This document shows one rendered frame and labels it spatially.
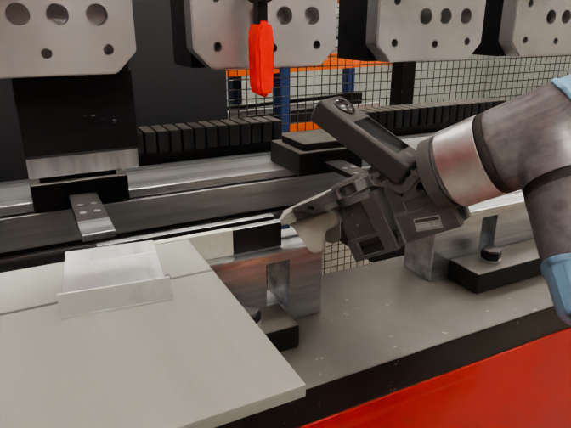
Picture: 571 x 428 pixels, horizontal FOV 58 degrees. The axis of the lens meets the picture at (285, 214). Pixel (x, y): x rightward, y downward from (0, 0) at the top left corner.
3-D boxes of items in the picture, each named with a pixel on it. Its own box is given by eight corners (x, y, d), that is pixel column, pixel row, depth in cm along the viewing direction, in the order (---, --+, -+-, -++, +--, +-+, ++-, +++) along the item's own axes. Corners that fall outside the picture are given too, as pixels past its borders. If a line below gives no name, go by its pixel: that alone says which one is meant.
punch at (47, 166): (29, 182, 47) (10, 74, 44) (29, 177, 49) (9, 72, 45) (140, 169, 51) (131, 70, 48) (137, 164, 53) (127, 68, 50)
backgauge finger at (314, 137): (352, 205, 70) (353, 169, 68) (270, 161, 91) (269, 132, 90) (421, 193, 75) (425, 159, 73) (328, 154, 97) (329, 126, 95)
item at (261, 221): (104, 280, 53) (100, 253, 52) (99, 268, 55) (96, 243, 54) (281, 244, 61) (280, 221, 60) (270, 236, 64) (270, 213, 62)
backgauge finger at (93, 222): (40, 260, 54) (32, 215, 52) (31, 191, 76) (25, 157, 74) (156, 239, 59) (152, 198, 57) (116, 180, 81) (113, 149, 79)
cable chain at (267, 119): (78, 162, 85) (75, 138, 83) (74, 154, 90) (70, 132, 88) (282, 140, 100) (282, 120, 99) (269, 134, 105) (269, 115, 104)
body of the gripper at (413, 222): (348, 265, 53) (457, 233, 46) (313, 188, 53) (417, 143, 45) (380, 239, 59) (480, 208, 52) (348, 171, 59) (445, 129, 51)
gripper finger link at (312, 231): (282, 267, 60) (345, 247, 54) (260, 221, 59) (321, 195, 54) (296, 258, 62) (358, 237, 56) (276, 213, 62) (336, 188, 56)
